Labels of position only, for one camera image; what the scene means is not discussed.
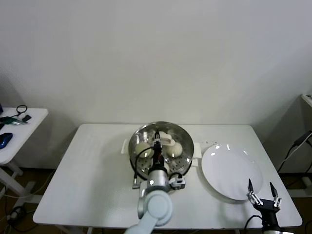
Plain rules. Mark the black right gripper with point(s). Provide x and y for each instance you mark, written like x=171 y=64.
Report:
x=268 y=209

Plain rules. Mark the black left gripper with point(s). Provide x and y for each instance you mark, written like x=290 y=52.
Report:
x=158 y=156

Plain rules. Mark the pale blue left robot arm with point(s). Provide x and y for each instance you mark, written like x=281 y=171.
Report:
x=156 y=207

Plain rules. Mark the perforated steel steamer basket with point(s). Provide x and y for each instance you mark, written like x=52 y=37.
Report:
x=187 y=168

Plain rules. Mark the white electric cooker base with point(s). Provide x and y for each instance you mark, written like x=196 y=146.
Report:
x=198 y=151

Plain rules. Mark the white round plate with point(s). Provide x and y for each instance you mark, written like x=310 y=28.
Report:
x=231 y=168

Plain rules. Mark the white shelf edge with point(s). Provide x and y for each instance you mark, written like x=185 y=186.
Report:
x=307 y=100

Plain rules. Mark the white side table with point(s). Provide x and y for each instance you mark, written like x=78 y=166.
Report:
x=31 y=124

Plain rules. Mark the small black device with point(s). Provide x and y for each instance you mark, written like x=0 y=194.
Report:
x=26 y=118

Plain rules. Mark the blue computer mouse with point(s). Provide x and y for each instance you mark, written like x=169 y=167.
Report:
x=5 y=140

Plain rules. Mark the white table frame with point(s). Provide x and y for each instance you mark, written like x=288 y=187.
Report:
x=306 y=181

